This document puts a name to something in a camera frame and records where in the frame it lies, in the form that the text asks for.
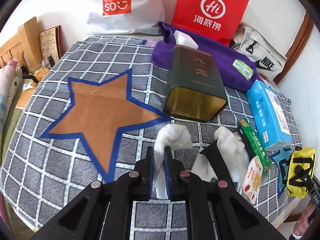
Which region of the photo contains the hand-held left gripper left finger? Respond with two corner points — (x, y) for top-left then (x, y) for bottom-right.
(30, 146), (154, 240)

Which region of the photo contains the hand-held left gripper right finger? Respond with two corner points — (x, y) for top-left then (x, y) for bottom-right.
(164, 146), (287, 240)

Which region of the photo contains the yellow zip pouch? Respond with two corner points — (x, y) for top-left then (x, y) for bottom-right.
(286, 146), (317, 198)

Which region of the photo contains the white tissue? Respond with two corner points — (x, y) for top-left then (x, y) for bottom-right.
(153, 124), (193, 199)
(191, 127), (252, 184)

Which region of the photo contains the orange and white snack packet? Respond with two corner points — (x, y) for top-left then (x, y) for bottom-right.
(242, 156), (266, 201)

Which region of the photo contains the green snack packet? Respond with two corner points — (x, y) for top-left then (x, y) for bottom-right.
(239, 119), (272, 176)

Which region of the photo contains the grey shoulder bag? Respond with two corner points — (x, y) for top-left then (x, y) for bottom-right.
(230, 23), (287, 82)

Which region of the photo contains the black toothed strip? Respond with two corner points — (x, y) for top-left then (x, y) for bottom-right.
(237, 126), (254, 161)

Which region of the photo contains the grey checkered star blanket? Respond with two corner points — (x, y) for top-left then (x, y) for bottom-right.
(0, 35), (300, 240)

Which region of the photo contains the dark green tin box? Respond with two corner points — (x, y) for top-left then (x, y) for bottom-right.
(164, 44), (227, 123)

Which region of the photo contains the blue wet wipes pack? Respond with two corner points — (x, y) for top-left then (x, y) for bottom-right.
(246, 79), (292, 151)

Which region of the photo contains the purple towel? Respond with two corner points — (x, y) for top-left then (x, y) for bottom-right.
(152, 21), (263, 92)

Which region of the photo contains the small green tissue pack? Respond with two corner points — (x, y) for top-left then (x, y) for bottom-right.
(232, 59), (255, 80)

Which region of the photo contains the white foam block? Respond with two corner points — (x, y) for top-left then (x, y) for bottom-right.
(173, 30), (198, 50)

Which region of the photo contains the glass cup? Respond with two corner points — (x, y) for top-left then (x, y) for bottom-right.
(31, 64), (51, 83)

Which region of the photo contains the wooden bed headboard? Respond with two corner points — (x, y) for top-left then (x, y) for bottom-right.
(274, 9), (314, 85)

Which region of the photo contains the illustrated book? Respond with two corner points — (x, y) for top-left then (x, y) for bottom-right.
(39, 25), (62, 61)

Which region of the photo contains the patterned pillow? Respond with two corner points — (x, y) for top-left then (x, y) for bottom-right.
(0, 59), (23, 133)

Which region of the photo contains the white plastic shopping bag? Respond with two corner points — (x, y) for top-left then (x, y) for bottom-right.
(86, 0), (166, 35)

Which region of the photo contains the red paper bag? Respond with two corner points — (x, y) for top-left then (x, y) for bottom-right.
(171, 0), (250, 47)

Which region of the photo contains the light wooden cabinet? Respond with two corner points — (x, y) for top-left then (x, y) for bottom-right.
(0, 17), (43, 67)

